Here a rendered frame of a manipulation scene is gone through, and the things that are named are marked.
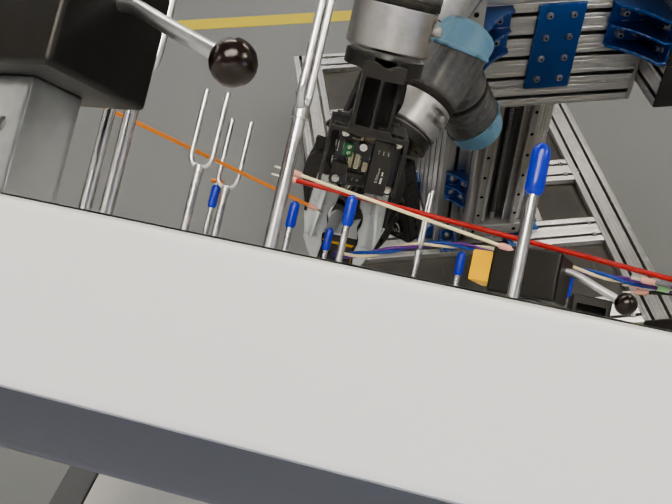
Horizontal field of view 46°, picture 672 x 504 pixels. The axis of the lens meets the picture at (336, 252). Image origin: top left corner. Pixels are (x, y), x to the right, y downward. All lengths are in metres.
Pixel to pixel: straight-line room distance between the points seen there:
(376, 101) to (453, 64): 0.29
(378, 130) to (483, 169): 1.19
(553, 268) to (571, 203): 1.83
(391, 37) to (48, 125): 0.46
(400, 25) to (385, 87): 0.05
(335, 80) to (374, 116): 2.04
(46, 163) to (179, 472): 0.11
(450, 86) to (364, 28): 0.28
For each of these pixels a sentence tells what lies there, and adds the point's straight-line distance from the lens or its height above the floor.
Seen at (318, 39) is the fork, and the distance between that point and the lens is 0.37.
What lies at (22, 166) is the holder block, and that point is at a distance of 0.26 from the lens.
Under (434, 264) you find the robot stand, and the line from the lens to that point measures 2.10.
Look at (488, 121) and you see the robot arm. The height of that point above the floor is 1.11.
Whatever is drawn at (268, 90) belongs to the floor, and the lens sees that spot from 3.05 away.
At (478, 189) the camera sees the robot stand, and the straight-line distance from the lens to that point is 1.91.
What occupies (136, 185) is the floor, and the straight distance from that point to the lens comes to 2.70.
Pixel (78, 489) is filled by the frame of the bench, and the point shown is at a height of 0.80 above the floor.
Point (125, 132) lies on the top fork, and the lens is 0.36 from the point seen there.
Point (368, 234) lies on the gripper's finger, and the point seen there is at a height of 1.19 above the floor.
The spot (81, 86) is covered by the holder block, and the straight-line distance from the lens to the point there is 0.26.
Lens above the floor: 1.74
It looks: 46 degrees down
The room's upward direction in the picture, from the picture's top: straight up
